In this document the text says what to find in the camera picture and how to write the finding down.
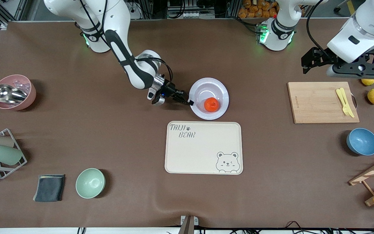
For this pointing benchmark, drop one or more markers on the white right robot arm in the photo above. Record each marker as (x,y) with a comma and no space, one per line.
(115,19)

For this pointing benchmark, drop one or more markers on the metal table edge bracket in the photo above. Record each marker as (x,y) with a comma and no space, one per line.
(188,224)

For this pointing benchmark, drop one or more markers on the clear ice cubes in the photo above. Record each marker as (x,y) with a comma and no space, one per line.
(24,85)

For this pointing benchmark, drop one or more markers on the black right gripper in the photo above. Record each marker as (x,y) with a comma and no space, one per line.
(169,88)

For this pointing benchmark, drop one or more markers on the folded dark grey cloth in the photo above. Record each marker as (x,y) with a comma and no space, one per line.
(49,188)

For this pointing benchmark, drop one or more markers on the blue bowl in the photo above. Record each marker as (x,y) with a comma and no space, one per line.
(363,141)

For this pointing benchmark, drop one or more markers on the pink bowl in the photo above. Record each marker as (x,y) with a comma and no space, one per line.
(31,97)

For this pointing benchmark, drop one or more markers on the white round plate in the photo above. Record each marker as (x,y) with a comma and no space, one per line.
(208,86)

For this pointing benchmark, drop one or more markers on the white power strip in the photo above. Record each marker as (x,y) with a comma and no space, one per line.
(135,7)

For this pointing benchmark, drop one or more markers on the orange fruit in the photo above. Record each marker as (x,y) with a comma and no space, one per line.
(211,104)

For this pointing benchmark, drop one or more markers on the green plastic cup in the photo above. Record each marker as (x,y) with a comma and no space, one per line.
(5,154)

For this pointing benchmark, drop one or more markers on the shiny metal scoop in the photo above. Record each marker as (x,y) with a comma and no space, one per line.
(6,93)

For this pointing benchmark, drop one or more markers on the cream bear print tray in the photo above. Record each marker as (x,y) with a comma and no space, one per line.
(200,152)

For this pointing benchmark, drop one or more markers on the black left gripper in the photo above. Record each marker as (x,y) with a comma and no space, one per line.
(319,55)

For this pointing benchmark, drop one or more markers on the yellow plastic fork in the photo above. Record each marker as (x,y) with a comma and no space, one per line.
(347,107)

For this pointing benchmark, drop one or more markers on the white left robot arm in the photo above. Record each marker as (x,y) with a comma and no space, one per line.
(359,35)

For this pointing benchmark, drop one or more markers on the mint green bowl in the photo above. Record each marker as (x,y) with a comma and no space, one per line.
(90,183)

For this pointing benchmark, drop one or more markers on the pile of orange objects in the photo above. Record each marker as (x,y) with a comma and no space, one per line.
(252,8)

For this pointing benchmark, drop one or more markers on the wooden drying rack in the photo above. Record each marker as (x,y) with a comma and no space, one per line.
(373,170)

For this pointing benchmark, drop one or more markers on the wooden cutting board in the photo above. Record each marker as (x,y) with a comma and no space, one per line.
(317,104)

